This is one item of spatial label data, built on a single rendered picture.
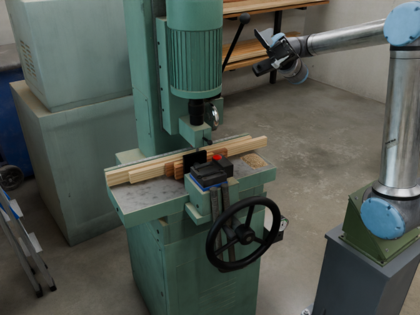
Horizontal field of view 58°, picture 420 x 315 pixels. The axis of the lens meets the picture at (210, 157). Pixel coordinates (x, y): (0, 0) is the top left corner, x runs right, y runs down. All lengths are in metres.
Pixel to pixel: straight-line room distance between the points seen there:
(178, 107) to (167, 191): 0.32
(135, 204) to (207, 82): 0.46
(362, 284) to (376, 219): 0.44
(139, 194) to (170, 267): 0.32
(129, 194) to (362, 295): 1.06
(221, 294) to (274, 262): 0.68
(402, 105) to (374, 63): 3.50
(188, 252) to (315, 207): 1.50
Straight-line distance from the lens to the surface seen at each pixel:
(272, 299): 2.17
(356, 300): 1.84
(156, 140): 1.55
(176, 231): 1.37
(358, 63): 4.87
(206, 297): 1.69
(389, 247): 1.66
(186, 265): 1.50
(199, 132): 1.34
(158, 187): 1.34
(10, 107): 2.97
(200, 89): 1.24
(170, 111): 1.42
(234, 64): 3.94
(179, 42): 1.22
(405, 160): 1.33
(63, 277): 2.38
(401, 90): 1.27
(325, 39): 1.63
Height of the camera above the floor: 1.66
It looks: 30 degrees down
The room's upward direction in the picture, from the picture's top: straight up
